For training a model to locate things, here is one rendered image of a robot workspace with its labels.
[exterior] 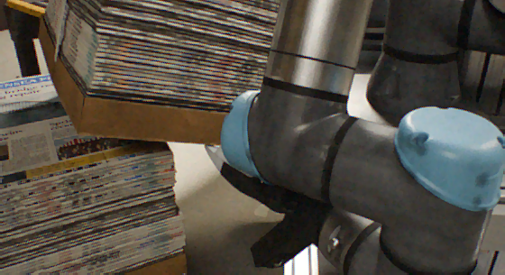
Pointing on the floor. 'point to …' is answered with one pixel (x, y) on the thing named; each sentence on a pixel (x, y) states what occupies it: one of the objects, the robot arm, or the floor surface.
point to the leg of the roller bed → (27, 59)
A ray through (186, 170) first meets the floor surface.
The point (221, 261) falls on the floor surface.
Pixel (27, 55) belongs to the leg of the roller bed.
